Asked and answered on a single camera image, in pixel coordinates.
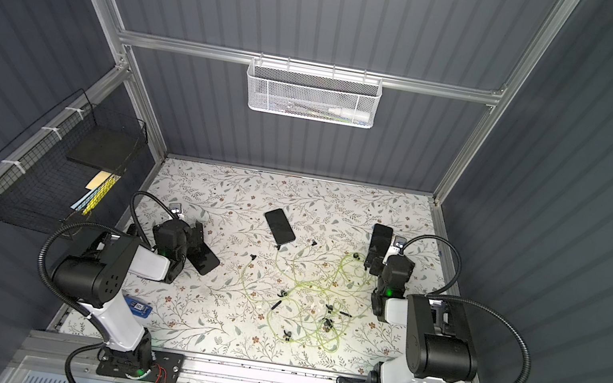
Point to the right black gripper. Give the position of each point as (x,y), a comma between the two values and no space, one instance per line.
(379,257)

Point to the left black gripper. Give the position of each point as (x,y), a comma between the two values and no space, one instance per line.
(196,242)

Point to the black phone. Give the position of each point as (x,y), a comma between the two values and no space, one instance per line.
(280,227)
(202,258)
(378,248)

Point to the green wired earphones tangle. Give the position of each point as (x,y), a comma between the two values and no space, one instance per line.
(310,296)

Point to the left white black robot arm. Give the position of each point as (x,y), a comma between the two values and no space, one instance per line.
(91,276)

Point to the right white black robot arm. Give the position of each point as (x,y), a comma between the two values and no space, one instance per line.
(437,338)

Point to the blue stapler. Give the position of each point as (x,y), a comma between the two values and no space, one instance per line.
(138,308)

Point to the yellow sticky notes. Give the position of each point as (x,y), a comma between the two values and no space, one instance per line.
(98,180)

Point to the floral table mat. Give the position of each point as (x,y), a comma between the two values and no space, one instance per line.
(210,314)

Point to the black notebook in basket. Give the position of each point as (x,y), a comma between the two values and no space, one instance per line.
(105,149)

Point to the white marker in basket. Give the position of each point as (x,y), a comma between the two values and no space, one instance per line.
(350,115)

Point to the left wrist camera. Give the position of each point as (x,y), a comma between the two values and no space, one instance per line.
(176,209)

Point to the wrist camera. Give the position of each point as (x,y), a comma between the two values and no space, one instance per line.
(398,244)
(176,209)

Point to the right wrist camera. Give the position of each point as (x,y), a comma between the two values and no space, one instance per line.
(398,244)

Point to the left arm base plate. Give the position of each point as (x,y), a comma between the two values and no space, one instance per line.
(159,367)

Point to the black wire wall basket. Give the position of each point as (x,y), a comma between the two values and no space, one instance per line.
(40,190)

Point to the white wire mesh basket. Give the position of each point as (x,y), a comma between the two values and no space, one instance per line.
(306,95)

